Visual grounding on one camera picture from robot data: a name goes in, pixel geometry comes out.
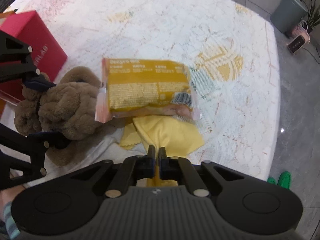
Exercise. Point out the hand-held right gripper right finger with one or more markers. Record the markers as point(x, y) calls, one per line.
point(162, 165)

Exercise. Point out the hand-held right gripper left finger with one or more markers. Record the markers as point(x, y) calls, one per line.
point(151, 162)

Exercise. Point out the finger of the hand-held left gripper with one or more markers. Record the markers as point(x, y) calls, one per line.
point(37, 83)
point(50, 138)

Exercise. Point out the yellow cloth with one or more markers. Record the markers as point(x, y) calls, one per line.
point(162, 132)

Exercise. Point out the white textured towel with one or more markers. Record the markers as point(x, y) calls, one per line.
point(105, 152)

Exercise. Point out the orange cardboard box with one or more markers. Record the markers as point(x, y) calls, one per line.
point(6, 15)

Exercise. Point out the yellow snack packet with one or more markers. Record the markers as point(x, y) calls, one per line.
point(140, 87)

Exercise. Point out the person's left forearm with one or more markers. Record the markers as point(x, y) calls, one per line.
point(8, 220)

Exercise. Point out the red-lidded clear container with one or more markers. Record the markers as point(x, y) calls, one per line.
point(32, 37)

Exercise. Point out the green slipper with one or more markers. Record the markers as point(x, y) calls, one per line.
point(272, 181)
point(285, 179)

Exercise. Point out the white lace tablecloth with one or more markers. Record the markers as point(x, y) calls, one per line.
point(175, 30)

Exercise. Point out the pink small heater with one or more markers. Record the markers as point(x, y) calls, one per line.
point(298, 42)

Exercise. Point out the grey trash can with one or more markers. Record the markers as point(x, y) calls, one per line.
point(287, 15)

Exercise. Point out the long-leaved potted plant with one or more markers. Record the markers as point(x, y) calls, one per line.
point(313, 17)

